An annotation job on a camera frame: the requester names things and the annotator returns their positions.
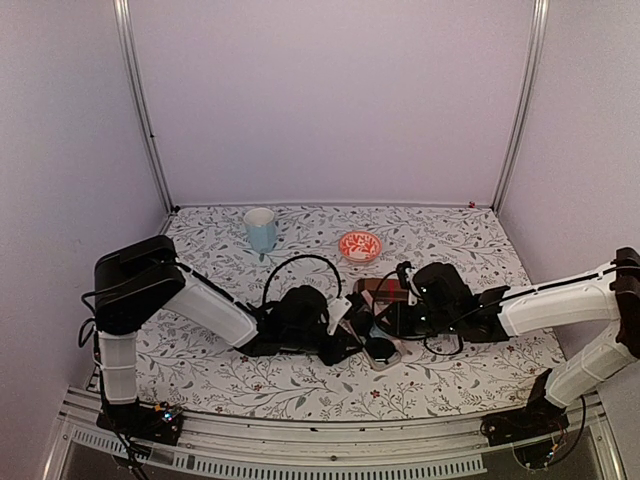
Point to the left aluminium frame post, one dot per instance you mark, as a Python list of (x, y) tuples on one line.
[(132, 68)]

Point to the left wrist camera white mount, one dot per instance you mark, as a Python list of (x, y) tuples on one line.
[(342, 308)]

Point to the pink translucent plastic cup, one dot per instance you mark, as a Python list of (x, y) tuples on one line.
[(380, 368)]

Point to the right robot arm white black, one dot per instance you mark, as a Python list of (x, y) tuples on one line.
[(439, 302)]

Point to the light blue paper cup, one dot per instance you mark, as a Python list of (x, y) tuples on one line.
[(261, 229)]

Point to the aluminium frame post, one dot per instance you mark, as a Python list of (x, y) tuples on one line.
[(132, 68), (534, 53)]

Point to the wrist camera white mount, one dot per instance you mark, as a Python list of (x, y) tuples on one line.
[(342, 308), (404, 272)]

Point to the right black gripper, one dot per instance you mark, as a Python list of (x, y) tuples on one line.
[(395, 319)]

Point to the black sunglasses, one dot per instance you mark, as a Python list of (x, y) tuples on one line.
[(379, 349)]

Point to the right aluminium frame post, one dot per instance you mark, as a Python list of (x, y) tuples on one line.
[(534, 53)]

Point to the brown striped glasses case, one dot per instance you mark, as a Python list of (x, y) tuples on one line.
[(386, 290)]

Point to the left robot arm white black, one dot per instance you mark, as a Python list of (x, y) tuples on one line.
[(134, 283)]

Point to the floral patterned table mat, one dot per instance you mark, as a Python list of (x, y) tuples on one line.
[(180, 362)]

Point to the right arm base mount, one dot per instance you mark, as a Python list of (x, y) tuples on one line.
[(537, 418)]

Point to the red patterned small bowl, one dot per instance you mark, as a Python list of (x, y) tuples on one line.
[(360, 246)]

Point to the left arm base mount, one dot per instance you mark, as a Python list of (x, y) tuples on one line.
[(160, 423)]

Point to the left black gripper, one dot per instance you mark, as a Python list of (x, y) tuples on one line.
[(343, 341)]

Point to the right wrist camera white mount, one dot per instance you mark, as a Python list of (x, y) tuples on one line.
[(404, 272)]

